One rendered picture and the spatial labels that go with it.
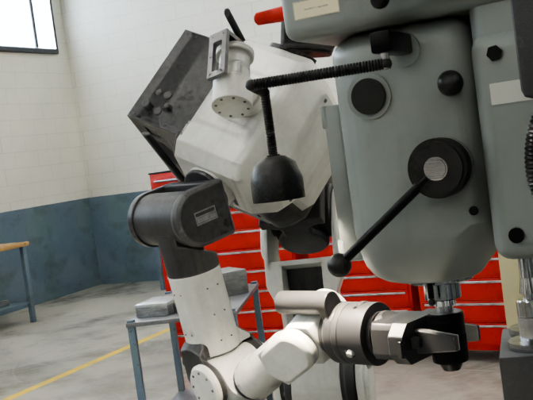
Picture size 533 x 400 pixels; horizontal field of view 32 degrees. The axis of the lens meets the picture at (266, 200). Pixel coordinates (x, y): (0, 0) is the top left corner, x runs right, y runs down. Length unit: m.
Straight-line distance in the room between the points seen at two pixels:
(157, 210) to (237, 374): 0.30
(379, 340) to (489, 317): 4.70
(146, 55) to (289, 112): 10.67
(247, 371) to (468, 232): 0.52
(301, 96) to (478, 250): 0.54
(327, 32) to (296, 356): 0.48
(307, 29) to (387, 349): 0.43
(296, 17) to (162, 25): 10.95
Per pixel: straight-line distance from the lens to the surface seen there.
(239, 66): 1.48
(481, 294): 5.93
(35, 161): 12.10
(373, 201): 1.14
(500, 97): 1.07
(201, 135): 1.57
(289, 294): 1.35
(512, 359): 1.59
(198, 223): 1.50
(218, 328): 1.55
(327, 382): 1.88
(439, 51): 1.11
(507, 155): 1.07
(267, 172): 1.23
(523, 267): 1.61
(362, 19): 1.12
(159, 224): 1.52
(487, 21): 1.09
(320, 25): 1.14
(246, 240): 6.54
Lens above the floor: 1.50
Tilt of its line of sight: 3 degrees down
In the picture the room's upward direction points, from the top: 8 degrees counter-clockwise
